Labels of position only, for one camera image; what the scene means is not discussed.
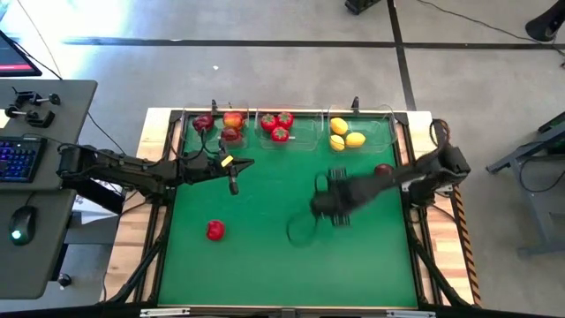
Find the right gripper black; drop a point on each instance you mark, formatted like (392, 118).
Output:
(340, 196)

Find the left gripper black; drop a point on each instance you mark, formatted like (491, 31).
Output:
(203, 168)

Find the red and yellow apple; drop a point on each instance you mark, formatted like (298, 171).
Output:
(233, 120)

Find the yellow lemon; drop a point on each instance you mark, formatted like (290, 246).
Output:
(337, 142)

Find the orange-yellow lemon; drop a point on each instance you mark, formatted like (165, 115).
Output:
(338, 126)
(355, 140)

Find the red strawberry toy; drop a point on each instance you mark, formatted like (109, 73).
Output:
(285, 120)

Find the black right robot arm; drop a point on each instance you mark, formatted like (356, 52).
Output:
(441, 170)

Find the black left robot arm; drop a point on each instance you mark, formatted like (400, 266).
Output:
(132, 170)

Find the yellow tape tag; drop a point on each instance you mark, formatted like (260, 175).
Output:
(227, 161)

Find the clear plastic bin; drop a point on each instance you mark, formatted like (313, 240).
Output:
(381, 132)
(196, 141)
(311, 137)

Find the green table mat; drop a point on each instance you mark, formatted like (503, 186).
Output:
(265, 274)

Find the yellow black hazard strip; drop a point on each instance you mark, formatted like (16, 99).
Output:
(469, 265)

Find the grey desk top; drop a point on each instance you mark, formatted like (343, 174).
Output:
(66, 128)
(48, 265)

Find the black floor box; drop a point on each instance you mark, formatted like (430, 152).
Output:
(359, 5)

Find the black round knob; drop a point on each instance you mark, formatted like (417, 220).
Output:
(65, 279)

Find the black screw clamp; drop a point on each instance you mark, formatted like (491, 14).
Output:
(42, 119)
(35, 99)

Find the grey metal stand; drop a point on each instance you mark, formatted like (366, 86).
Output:
(543, 221)

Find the black backlit keyboard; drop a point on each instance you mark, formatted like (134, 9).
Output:
(22, 159)

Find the black computer mouse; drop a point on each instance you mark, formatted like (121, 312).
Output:
(24, 221)

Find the black desk monitor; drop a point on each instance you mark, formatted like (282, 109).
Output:
(13, 57)

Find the black chair base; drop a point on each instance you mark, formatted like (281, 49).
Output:
(545, 26)

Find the black upright post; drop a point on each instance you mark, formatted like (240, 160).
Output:
(354, 105)
(214, 107)

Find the black aluminium table frame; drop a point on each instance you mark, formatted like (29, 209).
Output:
(157, 265)

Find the silver metal bracket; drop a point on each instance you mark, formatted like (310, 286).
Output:
(410, 314)
(164, 312)

